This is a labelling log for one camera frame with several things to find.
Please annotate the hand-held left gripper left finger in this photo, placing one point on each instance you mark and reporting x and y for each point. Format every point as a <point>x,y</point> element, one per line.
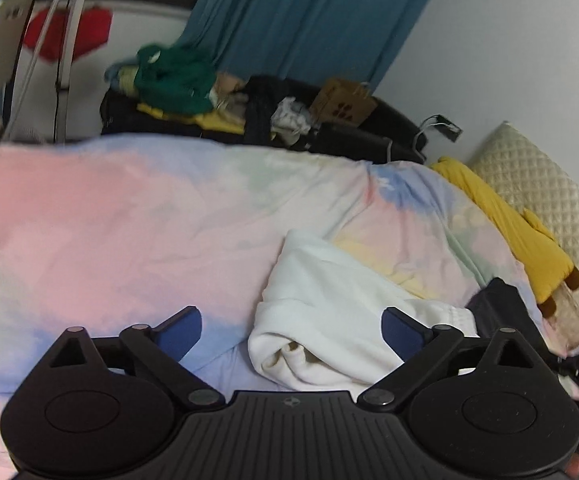
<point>182,327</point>

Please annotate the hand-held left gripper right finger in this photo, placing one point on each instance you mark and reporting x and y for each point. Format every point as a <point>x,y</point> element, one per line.
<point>399,332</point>

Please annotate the white pants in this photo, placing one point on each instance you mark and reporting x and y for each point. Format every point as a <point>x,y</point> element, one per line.
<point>319,300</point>

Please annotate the dark cloth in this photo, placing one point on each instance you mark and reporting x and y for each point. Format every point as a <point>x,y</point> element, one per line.
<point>504,305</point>

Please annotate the pastel tie-dye blanket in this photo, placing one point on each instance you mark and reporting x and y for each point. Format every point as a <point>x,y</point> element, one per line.
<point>119,220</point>

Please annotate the yellow plush toy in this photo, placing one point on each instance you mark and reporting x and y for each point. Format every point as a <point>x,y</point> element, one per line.
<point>519,240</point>

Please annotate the beige quilted pillow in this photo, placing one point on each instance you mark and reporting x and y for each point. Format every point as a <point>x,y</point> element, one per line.
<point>544,185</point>

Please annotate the black sofa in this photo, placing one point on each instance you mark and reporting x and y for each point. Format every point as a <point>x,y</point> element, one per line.
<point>359,137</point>

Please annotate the yellow cloth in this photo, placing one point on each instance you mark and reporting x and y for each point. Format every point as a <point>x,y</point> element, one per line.
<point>214,122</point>

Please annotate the black garment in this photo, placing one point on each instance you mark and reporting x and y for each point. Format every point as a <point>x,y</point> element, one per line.
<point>259,105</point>

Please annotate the brown paper bag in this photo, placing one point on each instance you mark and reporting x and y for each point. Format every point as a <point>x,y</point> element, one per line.
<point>339,102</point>

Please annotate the grey white patterned cloth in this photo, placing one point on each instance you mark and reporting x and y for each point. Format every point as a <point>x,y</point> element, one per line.
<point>289,115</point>

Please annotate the green clothing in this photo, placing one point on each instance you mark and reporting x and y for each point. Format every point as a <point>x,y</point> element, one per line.
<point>174,80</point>

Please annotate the blue cloth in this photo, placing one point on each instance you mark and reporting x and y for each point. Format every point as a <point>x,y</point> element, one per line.
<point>117,72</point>

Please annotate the red cloth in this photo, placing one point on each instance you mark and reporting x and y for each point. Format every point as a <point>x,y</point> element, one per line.
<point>92,30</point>

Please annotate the black wall socket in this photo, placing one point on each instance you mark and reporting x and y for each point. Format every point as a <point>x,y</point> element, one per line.
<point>449,129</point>

